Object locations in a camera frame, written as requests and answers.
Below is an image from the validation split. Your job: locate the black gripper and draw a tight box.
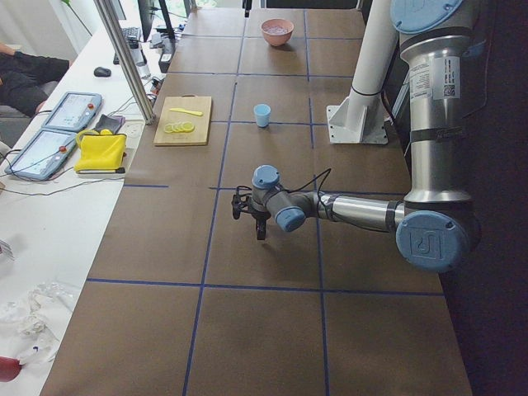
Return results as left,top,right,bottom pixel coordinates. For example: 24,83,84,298
231,186,271,240

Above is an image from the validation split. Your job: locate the light blue paper cup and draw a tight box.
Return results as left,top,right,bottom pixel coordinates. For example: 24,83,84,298
253,103,271,128

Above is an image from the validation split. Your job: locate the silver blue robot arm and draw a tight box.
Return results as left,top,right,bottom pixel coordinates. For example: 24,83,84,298
231,1,481,273

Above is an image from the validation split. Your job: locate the clear ice cubes pile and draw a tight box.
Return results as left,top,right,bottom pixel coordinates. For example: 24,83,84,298
262,24,289,35

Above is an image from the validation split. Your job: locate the bamboo cutting board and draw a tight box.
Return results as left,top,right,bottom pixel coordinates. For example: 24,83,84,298
153,96,212,147

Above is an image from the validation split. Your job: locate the lemon slice top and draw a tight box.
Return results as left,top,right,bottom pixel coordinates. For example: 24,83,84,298
181,121,195,132

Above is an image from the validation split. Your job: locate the yellow plastic knife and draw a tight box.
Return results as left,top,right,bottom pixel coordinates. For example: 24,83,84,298
169,107,204,116

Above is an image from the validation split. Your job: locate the yellow cloth bag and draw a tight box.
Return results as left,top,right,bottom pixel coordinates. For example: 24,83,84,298
73,129,127,174

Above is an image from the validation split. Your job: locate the pink bowl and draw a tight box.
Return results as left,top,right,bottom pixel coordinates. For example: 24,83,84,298
261,18,295,46

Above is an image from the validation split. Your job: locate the teach pendant far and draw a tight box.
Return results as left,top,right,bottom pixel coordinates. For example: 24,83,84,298
43,92,102,132

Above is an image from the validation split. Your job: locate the teach pendant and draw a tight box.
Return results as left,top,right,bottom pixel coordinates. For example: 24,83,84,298
5,128,77,181
43,92,102,132

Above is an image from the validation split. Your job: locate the black computer mouse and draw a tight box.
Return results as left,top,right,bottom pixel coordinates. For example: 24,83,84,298
93,67,111,78

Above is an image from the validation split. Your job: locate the black keyboard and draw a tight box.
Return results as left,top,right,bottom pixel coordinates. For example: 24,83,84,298
112,26,142,66

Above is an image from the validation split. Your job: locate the teach pendant near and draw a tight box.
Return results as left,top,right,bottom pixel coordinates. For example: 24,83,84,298
5,128,77,181

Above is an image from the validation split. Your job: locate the crumpled white plastic wrap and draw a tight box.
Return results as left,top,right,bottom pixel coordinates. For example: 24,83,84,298
1,282,80,365

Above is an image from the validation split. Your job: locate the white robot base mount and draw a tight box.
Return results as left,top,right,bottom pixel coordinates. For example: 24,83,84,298
327,0,398,144

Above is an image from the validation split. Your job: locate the aluminium frame post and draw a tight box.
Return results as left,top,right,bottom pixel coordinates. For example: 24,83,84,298
94,0,155,125

